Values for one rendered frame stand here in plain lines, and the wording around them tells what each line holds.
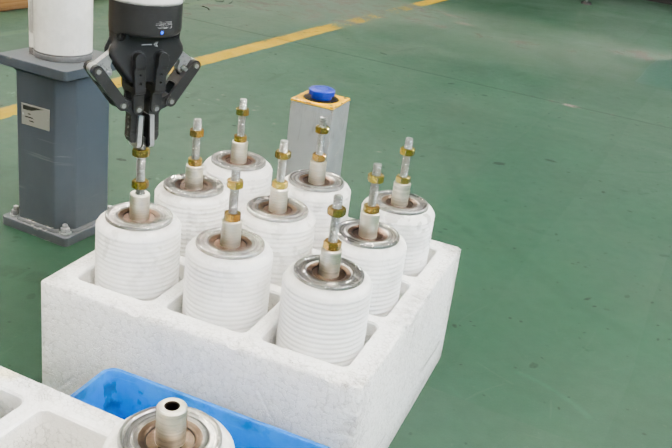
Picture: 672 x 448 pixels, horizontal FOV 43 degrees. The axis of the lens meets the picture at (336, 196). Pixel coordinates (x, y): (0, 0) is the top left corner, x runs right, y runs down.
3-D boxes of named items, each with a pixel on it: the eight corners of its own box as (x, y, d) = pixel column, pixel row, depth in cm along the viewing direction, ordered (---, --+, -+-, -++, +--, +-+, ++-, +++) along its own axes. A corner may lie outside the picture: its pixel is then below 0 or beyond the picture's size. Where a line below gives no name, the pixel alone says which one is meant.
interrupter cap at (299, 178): (311, 169, 120) (311, 164, 119) (355, 186, 116) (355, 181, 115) (276, 181, 114) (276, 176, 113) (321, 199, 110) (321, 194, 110)
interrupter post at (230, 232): (244, 245, 95) (246, 218, 94) (235, 253, 93) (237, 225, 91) (224, 240, 95) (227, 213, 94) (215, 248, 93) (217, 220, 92)
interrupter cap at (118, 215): (155, 202, 103) (155, 197, 102) (184, 227, 97) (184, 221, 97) (94, 211, 98) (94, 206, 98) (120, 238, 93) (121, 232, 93)
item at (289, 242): (245, 311, 117) (256, 189, 110) (311, 330, 114) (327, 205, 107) (214, 345, 108) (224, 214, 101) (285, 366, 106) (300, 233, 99)
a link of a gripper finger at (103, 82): (88, 57, 88) (124, 94, 92) (76, 69, 88) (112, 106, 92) (99, 64, 86) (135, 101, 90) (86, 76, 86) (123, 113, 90)
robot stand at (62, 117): (1, 223, 148) (-5, 53, 137) (62, 199, 160) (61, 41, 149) (65, 248, 143) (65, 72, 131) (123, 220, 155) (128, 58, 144)
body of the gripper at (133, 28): (123, -1, 83) (121, 93, 86) (200, -1, 88) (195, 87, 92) (92, -15, 88) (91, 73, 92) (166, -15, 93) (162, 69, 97)
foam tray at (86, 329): (41, 412, 103) (39, 280, 96) (207, 284, 137) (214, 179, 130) (340, 532, 90) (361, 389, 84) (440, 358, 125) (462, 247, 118)
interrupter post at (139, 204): (144, 214, 99) (145, 187, 98) (153, 222, 98) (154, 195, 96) (124, 217, 98) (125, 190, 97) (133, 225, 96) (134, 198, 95)
